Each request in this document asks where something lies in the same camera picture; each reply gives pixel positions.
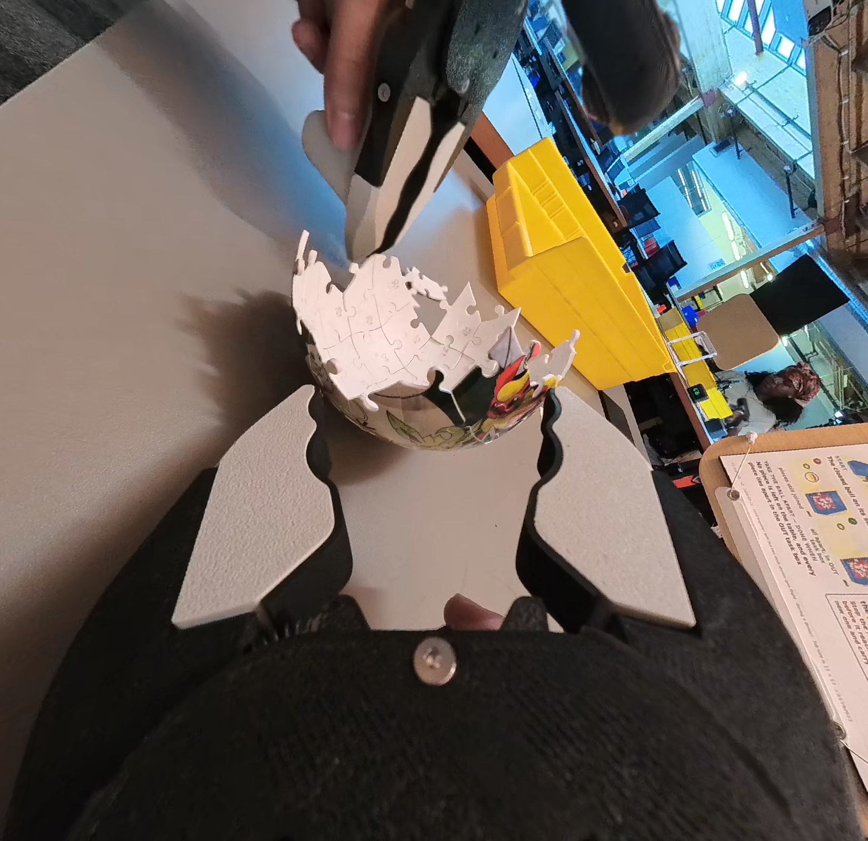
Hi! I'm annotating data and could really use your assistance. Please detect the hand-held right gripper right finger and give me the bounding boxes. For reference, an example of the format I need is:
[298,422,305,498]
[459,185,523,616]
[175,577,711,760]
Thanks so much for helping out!
[514,387,697,632]

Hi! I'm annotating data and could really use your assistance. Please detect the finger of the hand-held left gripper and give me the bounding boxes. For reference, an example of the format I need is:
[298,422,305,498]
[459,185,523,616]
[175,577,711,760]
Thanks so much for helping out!
[346,101,450,260]
[378,124,476,254]

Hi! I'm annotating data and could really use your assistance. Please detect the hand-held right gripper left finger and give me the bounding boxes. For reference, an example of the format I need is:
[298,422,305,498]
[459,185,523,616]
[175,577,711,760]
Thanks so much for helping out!
[171,383,355,628]

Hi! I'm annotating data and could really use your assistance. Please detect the partly built puzzle ball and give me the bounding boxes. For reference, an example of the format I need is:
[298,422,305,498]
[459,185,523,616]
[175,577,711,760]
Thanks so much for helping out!
[292,230,582,451]

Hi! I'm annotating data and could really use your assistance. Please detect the person's left forearm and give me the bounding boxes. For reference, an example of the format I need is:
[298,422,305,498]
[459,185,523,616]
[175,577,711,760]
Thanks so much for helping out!
[556,0,682,135]

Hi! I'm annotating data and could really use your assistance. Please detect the person's left hand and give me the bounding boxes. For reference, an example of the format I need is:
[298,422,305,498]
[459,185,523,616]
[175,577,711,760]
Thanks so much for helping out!
[292,0,408,152]

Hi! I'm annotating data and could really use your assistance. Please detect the person's right hand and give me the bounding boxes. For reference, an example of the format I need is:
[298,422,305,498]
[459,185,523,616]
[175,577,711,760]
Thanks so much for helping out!
[444,593,506,632]

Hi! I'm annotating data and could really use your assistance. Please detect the yellow plastic box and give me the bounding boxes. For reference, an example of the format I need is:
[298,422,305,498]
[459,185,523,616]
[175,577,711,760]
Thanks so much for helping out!
[485,136,677,391]

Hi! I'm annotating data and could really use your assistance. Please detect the clear plastic stand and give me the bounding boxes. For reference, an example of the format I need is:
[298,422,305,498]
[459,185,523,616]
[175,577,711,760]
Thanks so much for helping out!
[666,331,720,367]

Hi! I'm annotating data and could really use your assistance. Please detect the wooden clipboard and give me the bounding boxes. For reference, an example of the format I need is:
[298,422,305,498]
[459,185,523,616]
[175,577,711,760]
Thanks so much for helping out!
[698,424,868,798]

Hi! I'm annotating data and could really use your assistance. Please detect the printed instruction sheet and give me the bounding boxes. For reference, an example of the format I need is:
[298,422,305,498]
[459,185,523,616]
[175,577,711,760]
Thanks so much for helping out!
[715,441,868,791]

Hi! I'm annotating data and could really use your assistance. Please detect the black storage crates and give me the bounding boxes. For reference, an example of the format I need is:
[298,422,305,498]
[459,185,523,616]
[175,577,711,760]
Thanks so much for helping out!
[610,190,687,294]

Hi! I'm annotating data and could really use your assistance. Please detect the black monitor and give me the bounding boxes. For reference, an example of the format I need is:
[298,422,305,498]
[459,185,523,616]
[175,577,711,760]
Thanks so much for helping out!
[748,253,850,328]

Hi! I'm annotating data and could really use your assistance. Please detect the white ceiling device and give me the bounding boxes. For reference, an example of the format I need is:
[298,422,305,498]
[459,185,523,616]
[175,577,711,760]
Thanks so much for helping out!
[803,0,853,40]

